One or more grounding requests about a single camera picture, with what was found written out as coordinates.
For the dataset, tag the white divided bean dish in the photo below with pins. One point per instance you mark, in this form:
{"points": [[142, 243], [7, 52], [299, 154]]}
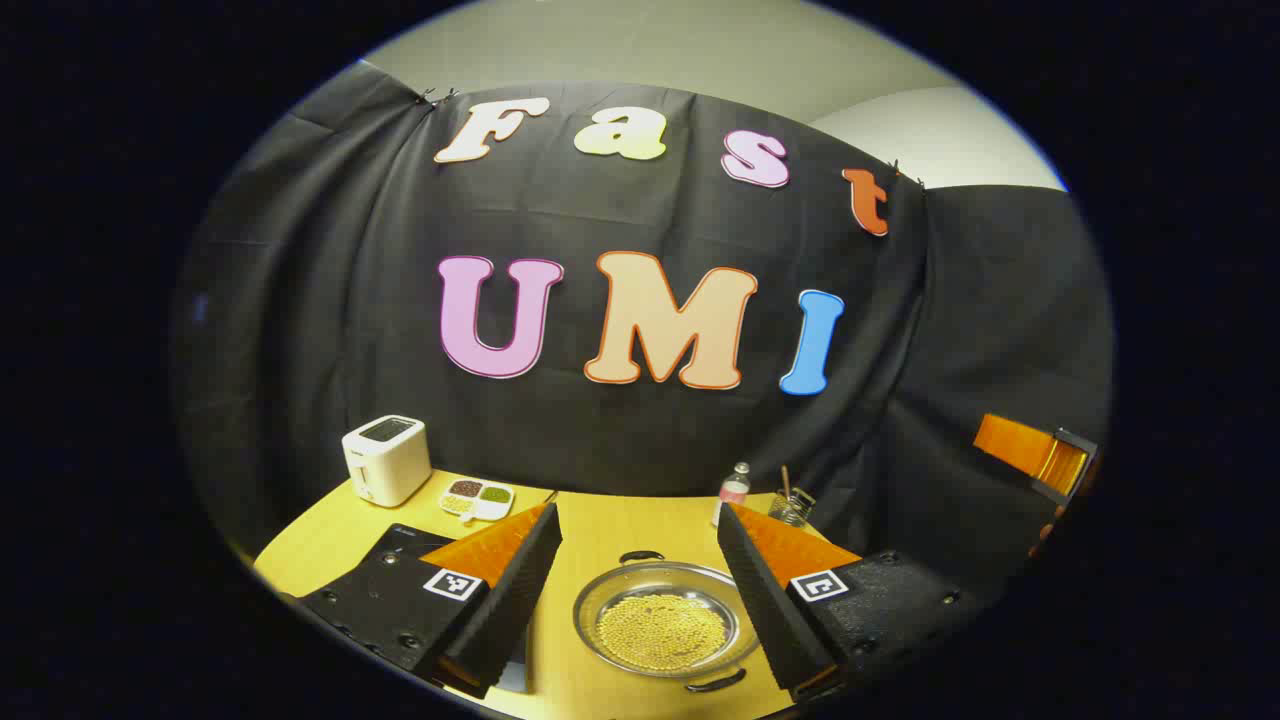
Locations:
{"points": [[478, 500]]}

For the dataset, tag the black backdrop cloth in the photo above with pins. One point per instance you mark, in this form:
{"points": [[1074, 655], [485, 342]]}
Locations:
{"points": [[620, 430]]}

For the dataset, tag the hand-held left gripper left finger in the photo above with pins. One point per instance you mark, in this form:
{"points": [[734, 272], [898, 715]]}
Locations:
{"points": [[520, 590]]}

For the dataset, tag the black induction cooktop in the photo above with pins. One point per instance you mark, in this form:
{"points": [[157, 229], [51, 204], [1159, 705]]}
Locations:
{"points": [[410, 540]]}

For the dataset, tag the stainless steel pot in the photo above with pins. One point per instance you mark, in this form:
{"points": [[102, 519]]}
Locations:
{"points": [[600, 620]]}

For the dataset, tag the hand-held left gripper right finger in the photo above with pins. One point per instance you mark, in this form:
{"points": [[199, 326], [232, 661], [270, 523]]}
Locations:
{"points": [[765, 600]]}

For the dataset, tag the white toaster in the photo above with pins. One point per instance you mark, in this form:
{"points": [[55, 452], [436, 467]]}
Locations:
{"points": [[385, 465]]}

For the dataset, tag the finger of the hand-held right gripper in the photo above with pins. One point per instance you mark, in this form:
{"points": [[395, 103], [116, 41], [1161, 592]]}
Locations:
{"points": [[1015, 445]]}

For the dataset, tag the pile of yellow soybeans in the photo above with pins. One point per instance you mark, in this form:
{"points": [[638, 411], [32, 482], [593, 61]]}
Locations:
{"points": [[662, 632]]}

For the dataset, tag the clear bottle pink label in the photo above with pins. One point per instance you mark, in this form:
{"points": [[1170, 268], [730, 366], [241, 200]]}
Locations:
{"points": [[733, 492]]}

